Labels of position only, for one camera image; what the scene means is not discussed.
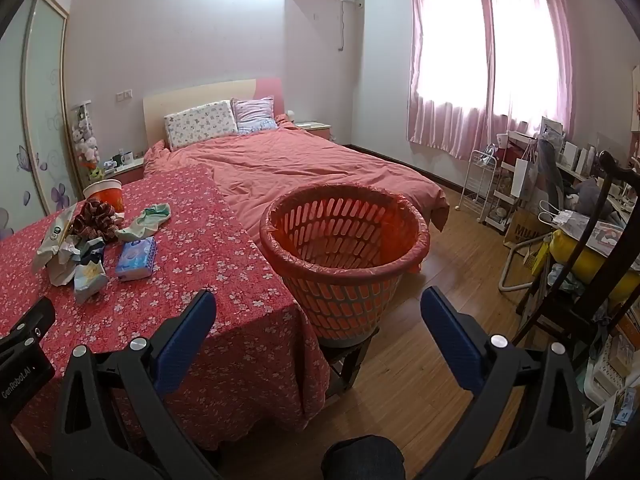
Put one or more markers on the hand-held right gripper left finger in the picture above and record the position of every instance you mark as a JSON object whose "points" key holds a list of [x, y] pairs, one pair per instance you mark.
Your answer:
{"points": [[185, 345]]}

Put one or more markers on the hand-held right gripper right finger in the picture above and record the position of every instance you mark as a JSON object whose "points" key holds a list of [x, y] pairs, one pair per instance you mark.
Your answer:
{"points": [[450, 340]]}

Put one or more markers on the basket with red liner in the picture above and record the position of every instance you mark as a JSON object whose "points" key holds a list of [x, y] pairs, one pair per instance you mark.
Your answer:
{"points": [[345, 305]]}

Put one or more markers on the brown scrunchie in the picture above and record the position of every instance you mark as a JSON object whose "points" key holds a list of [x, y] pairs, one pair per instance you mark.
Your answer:
{"points": [[95, 220]]}

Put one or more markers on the blue tissue packet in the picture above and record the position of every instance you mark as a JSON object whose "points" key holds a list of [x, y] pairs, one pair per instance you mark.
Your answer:
{"points": [[136, 258]]}

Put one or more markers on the dark wooden chair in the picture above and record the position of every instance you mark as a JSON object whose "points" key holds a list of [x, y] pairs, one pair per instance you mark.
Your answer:
{"points": [[550, 310]]}

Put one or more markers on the red floral tablecloth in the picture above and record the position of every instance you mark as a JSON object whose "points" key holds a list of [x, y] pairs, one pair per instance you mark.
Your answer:
{"points": [[200, 240]]}

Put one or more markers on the dark wooden stool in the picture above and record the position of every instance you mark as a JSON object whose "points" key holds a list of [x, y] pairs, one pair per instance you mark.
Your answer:
{"points": [[345, 365]]}

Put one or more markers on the crumpled white paper wrapper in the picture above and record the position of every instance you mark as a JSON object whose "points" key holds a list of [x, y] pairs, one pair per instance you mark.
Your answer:
{"points": [[52, 250]]}

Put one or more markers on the pale green cloth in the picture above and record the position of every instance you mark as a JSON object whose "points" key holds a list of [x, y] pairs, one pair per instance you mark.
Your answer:
{"points": [[145, 222]]}

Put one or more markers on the dark blue wrapper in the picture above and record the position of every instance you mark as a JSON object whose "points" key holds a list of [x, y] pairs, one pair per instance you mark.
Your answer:
{"points": [[92, 250]]}

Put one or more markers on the brown paper bag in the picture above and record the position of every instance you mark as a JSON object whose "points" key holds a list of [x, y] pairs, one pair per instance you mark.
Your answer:
{"points": [[525, 232]]}

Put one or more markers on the person's leg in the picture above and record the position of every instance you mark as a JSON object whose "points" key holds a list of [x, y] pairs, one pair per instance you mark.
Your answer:
{"points": [[362, 457]]}

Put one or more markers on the white trolley shelf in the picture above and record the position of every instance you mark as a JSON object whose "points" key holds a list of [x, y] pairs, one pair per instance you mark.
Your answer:
{"points": [[500, 200]]}

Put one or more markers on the yellow bag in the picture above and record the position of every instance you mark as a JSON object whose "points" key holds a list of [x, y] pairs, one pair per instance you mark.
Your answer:
{"points": [[575, 255]]}

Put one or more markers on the white plastic basket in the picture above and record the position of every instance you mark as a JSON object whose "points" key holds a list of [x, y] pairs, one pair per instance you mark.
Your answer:
{"points": [[607, 380]]}

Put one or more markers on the red and white paper cup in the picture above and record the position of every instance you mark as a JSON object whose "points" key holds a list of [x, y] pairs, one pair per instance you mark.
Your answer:
{"points": [[102, 197]]}

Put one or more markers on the pink nightstand with mugs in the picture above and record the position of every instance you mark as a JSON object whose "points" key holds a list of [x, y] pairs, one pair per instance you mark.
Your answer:
{"points": [[130, 172]]}

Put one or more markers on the white paper bag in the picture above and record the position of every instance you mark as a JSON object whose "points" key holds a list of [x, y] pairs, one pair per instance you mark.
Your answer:
{"points": [[522, 172]]}

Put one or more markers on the white mug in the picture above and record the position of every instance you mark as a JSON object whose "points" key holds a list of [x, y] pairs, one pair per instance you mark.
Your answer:
{"points": [[126, 157]]}

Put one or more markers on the salmon pink duvet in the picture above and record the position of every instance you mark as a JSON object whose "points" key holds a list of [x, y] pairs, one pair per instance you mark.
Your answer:
{"points": [[300, 165]]}

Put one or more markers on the pink curtain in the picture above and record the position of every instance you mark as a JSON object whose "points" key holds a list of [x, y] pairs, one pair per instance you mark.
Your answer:
{"points": [[450, 125]]}

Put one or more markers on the white floral pillow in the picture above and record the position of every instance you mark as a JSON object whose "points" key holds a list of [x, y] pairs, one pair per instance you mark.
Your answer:
{"points": [[200, 122]]}

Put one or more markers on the clear tube of plush toys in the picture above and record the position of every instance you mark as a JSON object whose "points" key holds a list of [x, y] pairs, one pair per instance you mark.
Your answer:
{"points": [[85, 140]]}

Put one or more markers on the pink striped pillow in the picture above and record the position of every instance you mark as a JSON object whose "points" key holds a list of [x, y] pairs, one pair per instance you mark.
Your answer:
{"points": [[252, 115]]}

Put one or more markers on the cream and pink headboard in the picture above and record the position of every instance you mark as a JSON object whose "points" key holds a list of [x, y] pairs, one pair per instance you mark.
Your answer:
{"points": [[200, 97]]}

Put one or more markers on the wardrobe with purple flowers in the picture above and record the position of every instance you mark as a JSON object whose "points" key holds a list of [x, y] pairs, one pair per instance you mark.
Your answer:
{"points": [[40, 110]]}

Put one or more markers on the nightstand with pale top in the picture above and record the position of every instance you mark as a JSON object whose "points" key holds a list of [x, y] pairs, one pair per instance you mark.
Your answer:
{"points": [[315, 127]]}

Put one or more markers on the white metal tube frame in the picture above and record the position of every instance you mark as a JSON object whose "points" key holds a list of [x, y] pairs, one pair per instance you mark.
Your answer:
{"points": [[505, 270]]}

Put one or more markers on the picture frame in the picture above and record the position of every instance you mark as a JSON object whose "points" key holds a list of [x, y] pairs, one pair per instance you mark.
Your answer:
{"points": [[550, 127]]}

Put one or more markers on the white wall socket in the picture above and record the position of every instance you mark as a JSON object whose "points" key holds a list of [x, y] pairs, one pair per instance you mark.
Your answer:
{"points": [[124, 94]]}

